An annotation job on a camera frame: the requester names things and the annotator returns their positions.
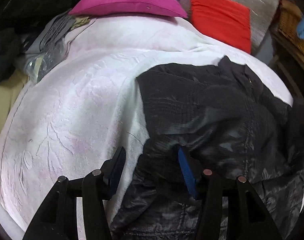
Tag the wicker basket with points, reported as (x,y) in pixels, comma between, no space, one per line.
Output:
(283,29)

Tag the black clothes pile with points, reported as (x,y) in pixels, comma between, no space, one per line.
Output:
(19,18)

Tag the black quilted jacket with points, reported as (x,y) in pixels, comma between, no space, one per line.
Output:
(228,121)

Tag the grey folded garment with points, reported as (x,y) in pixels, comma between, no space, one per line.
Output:
(50,47)

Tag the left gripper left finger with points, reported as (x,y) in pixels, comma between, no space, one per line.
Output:
(56,218)

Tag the red-orange cushion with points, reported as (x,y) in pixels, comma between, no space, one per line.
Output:
(223,20)

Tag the white embossed bedspread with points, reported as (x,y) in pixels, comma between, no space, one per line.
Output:
(81,111)

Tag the magenta pillow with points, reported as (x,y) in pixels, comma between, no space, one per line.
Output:
(171,8)

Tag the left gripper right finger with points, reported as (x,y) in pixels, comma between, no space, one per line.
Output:
(248,217)

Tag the light blue cloth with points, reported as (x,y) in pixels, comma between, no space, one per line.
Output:
(300,29)

